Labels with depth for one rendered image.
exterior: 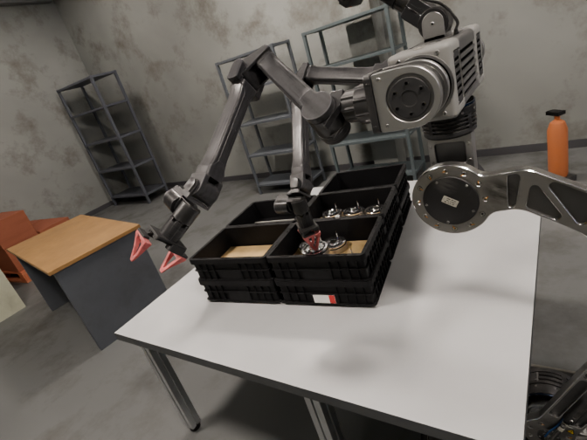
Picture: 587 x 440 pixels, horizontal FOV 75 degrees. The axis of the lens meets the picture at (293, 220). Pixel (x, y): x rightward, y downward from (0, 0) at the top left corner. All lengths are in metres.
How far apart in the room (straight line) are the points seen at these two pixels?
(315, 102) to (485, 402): 0.83
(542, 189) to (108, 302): 2.96
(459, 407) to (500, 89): 3.86
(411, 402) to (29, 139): 7.37
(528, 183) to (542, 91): 3.61
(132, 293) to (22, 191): 4.62
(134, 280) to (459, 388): 2.70
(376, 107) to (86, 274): 2.72
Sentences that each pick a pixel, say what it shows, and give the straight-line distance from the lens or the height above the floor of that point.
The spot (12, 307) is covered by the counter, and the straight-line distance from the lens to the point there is 5.09.
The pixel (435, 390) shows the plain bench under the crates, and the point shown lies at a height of 0.70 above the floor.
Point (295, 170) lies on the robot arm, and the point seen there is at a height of 1.22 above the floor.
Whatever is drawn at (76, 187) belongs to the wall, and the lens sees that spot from 8.04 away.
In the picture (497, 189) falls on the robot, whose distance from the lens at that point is 1.06.
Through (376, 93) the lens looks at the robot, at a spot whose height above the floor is 1.47.
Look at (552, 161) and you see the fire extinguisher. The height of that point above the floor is 0.21.
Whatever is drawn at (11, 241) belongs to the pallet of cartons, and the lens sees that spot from 5.83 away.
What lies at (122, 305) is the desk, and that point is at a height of 0.22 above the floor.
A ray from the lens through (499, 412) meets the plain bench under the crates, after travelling 1.13.
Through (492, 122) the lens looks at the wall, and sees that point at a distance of 4.73.
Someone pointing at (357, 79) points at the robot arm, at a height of 1.46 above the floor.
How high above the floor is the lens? 1.58
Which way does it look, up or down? 22 degrees down
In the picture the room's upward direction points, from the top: 18 degrees counter-clockwise
